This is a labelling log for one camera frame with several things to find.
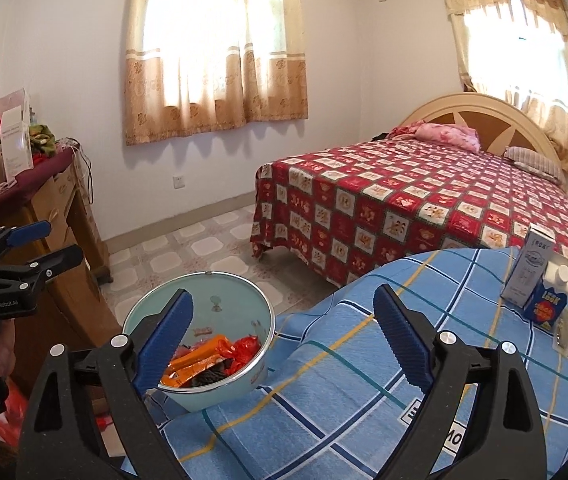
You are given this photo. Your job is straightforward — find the pink floral pillow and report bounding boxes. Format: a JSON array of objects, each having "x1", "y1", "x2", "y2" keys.
[{"x1": 389, "y1": 121, "x2": 482, "y2": 153}]

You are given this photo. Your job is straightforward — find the orange snack packet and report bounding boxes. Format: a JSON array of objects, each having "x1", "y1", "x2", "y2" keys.
[{"x1": 161, "y1": 335, "x2": 235, "y2": 386}]

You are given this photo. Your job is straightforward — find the blue carton with white cap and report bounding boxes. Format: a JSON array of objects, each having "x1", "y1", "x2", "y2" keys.
[{"x1": 522, "y1": 251, "x2": 568, "y2": 331}]

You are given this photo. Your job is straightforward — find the blue plaid tablecloth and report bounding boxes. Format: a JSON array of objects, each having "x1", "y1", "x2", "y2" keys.
[{"x1": 151, "y1": 247, "x2": 568, "y2": 480}]

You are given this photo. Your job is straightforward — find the colourful crumpled clothes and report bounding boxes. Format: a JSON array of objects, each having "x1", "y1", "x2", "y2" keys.
[{"x1": 29, "y1": 125, "x2": 58, "y2": 159}]

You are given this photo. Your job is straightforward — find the red crinkled plastic wrapper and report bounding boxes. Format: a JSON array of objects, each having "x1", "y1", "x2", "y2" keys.
[{"x1": 224, "y1": 336, "x2": 263, "y2": 376}]

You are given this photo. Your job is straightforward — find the dark red cabinet cloth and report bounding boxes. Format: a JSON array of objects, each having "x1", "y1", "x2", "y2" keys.
[{"x1": 0, "y1": 147, "x2": 82, "y2": 218}]

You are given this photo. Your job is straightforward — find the white cable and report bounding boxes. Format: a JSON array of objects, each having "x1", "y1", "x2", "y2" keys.
[{"x1": 61, "y1": 137, "x2": 96, "y2": 211}]

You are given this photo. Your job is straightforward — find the striped pillow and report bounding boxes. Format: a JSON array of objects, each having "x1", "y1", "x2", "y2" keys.
[{"x1": 504, "y1": 146, "x2": 567, "y2": 184}]

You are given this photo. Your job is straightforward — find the red checkered bedspread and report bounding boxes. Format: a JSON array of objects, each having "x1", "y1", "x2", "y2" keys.
[{"x1": 250, "y1": 137, "x2": 568, "y2": 318}]

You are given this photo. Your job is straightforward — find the white paper bag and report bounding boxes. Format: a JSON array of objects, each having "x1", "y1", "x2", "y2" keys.
[{"x1": 0, "y1": 88, "x2": 35, "y2": 183}]

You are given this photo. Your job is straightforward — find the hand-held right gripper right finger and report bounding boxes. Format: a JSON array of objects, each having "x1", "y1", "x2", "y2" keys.
[{"x1": 373, "y1": 284, "x2": 549, "y2": 480}]

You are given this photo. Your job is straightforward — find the beige floral window curtain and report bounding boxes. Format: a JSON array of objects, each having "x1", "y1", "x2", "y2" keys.
[
  {"x1": 124, "y1": 0, "x2": 309, "y2": 147},
  {"x1": 438, "y1": 0, "x2": 568, "y2": 179}
]

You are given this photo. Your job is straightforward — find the white milk carton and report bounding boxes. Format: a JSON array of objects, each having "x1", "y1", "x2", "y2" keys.
[{"x1": 500, "y1": 225, "x2": 554, "y2": 307}]

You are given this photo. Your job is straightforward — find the cream wooden bed headboard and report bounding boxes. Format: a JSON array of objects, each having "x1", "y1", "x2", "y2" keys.
[{"x1": 398, "y1": 92, "x2": 564, "y2": 171}]

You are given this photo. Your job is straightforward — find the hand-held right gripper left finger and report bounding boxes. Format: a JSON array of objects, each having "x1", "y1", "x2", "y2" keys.
[{"x1": 16, "y1": 288, "x2": 195, "y2": 480}]

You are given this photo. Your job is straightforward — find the wooden cabinet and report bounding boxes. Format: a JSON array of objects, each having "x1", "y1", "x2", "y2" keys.
[{"x1": 0, "y1": 150, "x2": 115, "y2": 396}]

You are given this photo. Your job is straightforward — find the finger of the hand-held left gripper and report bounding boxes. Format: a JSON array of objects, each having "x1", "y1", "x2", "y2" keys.
[
  {"x1": 0, "y1": 220, "x2": 52, "y2": 261},
  {"x1": 0, "y1": 245, "x2": 85, "y2": 286}
]

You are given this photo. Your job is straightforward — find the light teal waste bin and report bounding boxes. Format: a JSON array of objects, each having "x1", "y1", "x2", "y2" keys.
[{"x1": 122, "y1": 271, "x2": 277, "y2": 413}]

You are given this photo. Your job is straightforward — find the red plastic bag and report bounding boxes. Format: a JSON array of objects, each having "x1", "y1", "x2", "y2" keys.
[{"x1": 0, "y1": 380, "x2": 32, "y2": 453}]

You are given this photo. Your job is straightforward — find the person's left hand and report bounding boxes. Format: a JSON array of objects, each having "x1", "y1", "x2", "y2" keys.
[{"x1": 0, "y1": 321, "x2": 18, "y2": 381}]

